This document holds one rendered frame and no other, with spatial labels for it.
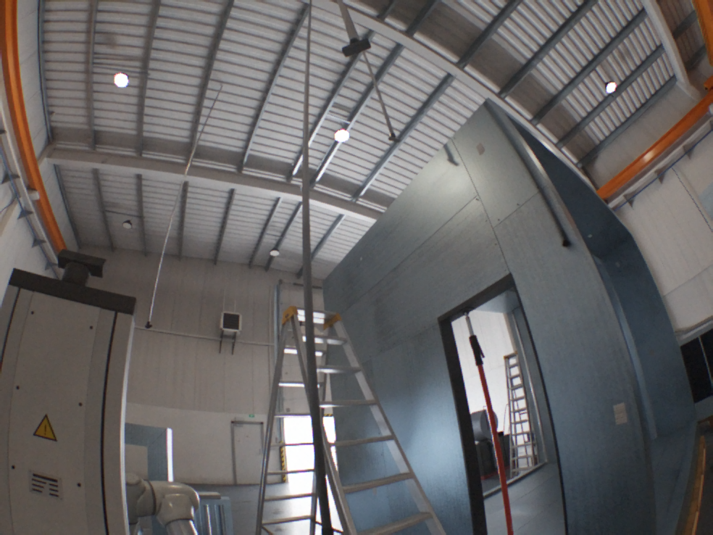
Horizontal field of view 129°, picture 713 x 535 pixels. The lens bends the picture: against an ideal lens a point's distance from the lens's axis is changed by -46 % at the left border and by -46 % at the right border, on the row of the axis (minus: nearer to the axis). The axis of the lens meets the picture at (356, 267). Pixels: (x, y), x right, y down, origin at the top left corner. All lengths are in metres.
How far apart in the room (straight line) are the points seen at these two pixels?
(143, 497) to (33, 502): 0.54
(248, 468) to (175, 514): 9.96
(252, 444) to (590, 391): 10.47
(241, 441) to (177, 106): 9.79
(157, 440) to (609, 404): 3.20
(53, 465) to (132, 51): 7.43
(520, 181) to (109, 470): 1.90
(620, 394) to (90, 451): 1.59
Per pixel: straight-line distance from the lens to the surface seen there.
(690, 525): 2.83
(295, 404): 11.58
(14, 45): 7.22
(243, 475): 11.14
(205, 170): 8.77
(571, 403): 1.48
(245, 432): 11.11
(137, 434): 3.21
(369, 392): 1.81
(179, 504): 1.25
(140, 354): 11.42
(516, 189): 1.76
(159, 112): 8.24
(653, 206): 10.45
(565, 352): 1.47
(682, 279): 9.90
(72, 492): 0.75
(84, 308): 0.78
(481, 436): 7.66
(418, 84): 7.81
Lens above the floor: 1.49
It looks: 30 degrees up
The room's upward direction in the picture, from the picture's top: 7 degrees counter-clockwise
